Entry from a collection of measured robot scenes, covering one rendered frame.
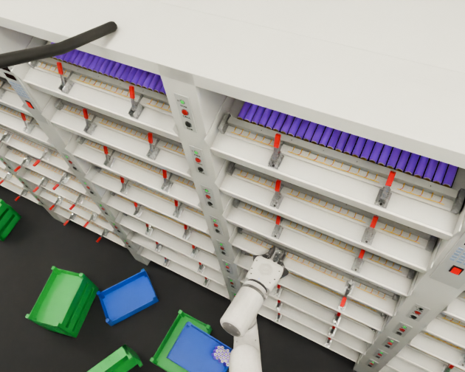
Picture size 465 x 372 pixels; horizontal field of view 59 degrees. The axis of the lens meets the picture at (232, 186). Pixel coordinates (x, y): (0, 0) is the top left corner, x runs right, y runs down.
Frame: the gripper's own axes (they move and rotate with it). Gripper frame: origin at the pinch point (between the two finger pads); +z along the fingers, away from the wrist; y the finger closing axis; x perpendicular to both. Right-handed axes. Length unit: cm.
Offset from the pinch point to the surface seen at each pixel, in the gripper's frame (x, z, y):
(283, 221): -13.0, 3.7, 0.7
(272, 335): 99, 21, 1
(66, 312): 90, -28, 102
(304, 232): -12.6, 3.1, -6.9
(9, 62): -77, -41, 44
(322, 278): 7.7, 4.4, -16.5
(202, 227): 8.6, 2.8, 32.4
